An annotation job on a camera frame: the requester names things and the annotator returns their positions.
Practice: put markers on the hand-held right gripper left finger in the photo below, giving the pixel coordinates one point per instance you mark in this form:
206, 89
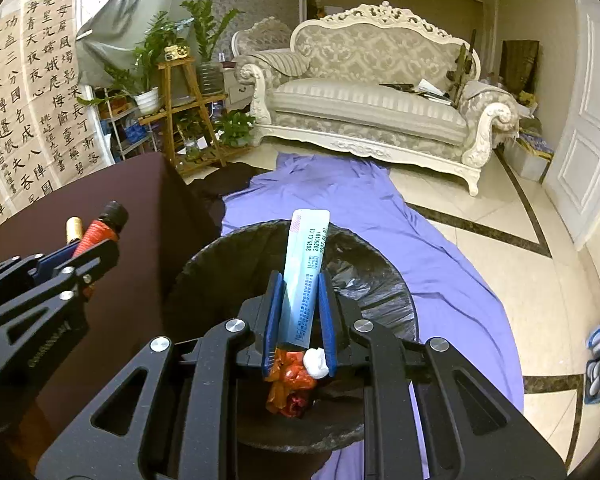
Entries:
275, 320

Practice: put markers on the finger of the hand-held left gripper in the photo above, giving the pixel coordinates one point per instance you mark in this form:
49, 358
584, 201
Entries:
80, 275
50, 262

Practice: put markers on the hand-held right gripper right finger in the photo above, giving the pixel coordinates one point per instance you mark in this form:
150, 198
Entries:
328, 320

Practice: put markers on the gold capped tube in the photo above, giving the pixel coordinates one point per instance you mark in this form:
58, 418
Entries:
73, 230

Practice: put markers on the white tissue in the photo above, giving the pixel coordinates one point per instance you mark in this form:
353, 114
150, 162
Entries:
316, 363

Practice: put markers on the red tube with black cap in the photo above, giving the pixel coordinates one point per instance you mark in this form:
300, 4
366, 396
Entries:
100, 230

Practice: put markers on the light blue tube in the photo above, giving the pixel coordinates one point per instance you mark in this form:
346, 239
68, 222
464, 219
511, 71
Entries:
302, 270

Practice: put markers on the red plastic bag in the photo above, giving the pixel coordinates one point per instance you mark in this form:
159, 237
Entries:
296, 376

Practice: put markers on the bin with black bag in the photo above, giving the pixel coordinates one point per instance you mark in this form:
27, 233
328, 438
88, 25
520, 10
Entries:
380, 285

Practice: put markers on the orange paper wrapper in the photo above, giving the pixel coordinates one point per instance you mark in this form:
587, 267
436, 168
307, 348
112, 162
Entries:
276, 396

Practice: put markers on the purple floor cloth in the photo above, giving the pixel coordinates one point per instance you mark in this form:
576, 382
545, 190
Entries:
380, 220

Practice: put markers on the black cloth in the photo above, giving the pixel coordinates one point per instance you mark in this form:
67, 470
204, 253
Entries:
230, 182

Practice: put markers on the metal shelf rack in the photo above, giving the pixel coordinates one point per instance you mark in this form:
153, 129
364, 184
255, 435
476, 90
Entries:
130, 132

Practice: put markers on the plant in white pot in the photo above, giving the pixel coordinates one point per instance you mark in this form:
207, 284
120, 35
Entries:
147, 100

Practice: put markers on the small green plant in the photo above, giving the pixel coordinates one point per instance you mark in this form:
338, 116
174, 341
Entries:
235, 128

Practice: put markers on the wooden plant stand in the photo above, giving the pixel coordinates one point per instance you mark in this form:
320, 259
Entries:
180, 105

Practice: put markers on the ornate cream sofa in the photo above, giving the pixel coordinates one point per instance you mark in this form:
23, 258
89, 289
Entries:
370, 110

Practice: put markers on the white small cabinet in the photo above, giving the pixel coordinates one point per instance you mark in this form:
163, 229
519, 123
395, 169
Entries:
240, 94

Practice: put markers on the papers on sofa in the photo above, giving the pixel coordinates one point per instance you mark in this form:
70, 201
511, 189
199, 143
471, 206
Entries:
427, 91

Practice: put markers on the grey hanging cloth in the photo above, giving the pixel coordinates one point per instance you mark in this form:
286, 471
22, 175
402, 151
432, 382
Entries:
110, 20

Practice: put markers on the ornate cream armchair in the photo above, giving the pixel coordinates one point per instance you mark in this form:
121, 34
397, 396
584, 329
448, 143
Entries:
270, 62

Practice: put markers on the grey storage box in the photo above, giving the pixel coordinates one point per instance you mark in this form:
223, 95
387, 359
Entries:
530, 155

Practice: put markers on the tall green leafy plant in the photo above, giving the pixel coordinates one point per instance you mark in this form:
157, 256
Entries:
210, 30

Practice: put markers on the dark leaning stick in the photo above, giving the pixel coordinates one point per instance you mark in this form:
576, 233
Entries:
462, 67

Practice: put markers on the dark framed board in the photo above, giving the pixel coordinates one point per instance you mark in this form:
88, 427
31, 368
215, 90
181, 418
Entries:
519, 65

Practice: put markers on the white panelled door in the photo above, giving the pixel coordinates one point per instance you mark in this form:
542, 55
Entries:
585, 110

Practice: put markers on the calligraphy paper wall hanging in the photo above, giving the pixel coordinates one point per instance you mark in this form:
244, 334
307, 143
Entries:
45, 100

